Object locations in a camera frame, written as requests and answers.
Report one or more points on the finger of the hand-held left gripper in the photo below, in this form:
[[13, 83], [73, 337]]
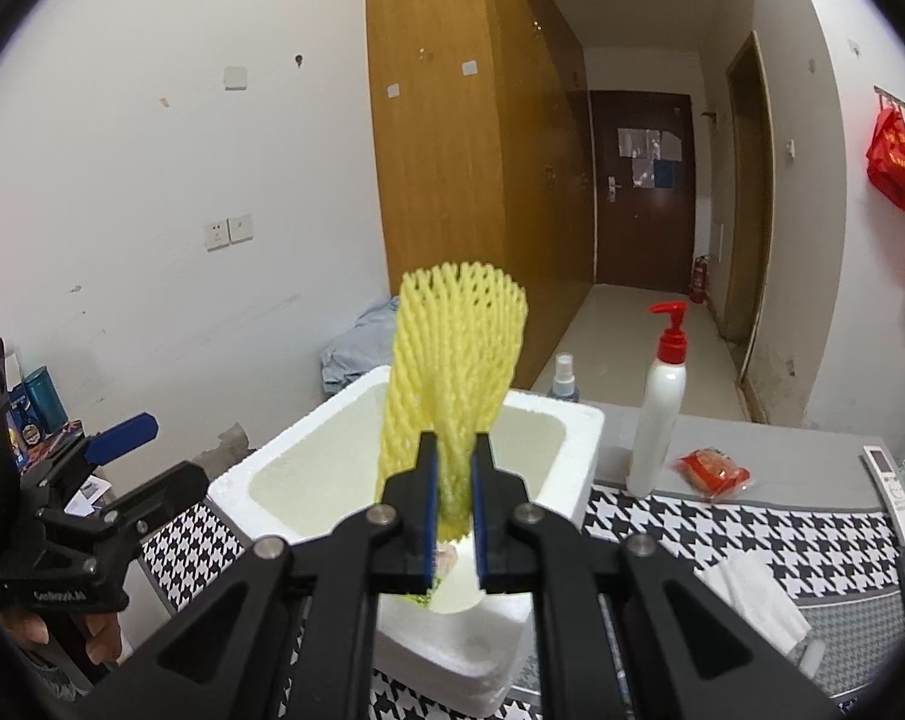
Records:
[[126, 435], [175, 484]]

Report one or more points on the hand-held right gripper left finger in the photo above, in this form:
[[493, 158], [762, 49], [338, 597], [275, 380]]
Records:
[[425, 517]]

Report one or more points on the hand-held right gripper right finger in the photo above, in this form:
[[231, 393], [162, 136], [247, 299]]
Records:
[[479, 517]]

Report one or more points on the white foam box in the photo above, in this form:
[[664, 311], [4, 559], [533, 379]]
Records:
[[550, 435]]

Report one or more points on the yellow foam net sleeve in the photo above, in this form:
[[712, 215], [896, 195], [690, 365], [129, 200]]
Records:
[[452, 345]]

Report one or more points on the white cloth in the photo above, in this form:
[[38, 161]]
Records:
[[752, 592]]

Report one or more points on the person's left hand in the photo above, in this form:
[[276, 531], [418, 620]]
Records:
[[104, 634]]

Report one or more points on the blue cup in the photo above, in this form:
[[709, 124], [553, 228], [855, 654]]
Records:
[[46, 397]]

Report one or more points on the blue printed box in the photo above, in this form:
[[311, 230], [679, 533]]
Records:
[[25, 427]]

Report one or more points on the clear blue spray bottle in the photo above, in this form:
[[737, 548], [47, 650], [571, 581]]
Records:
[[565, 386]]

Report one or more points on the pale blue cloth pile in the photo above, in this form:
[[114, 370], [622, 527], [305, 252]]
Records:
[[362, 345]]

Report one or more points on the white pump bottle red cap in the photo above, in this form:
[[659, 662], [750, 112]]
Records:
[[659, 420]]

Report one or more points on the red snack packet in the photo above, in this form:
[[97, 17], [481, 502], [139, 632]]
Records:
[[711, 472]]

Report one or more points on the houndstooth patterned mat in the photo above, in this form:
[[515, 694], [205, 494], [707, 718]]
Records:
[[760, 532]]

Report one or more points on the wooden wardrobe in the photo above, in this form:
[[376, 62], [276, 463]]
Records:
[[437, 202]]

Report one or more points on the dark brown door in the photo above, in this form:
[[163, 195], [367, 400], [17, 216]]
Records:
[[640, 240]]

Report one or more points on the red fire extinguisher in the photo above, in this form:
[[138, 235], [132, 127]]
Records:
[[699, 281]]

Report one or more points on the wooden side door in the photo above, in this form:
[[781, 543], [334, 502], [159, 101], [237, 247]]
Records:
[[749, 240]]

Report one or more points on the blue paper on door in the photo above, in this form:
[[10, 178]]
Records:
[[666, 174]]

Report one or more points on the white papers on door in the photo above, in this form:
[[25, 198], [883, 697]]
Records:
[[647, 144]]

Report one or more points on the white remote control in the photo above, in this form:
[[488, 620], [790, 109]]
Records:
[[891, 487]]

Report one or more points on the red hanging cloth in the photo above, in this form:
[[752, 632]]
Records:
[[902, 172]]

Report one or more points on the white wall socket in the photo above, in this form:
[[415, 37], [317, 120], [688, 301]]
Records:
[[216, 235]]

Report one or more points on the white wall switch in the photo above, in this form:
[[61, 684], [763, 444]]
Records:
[[240, 228]]

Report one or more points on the white wall plate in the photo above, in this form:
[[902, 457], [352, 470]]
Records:
[[236, 78]]

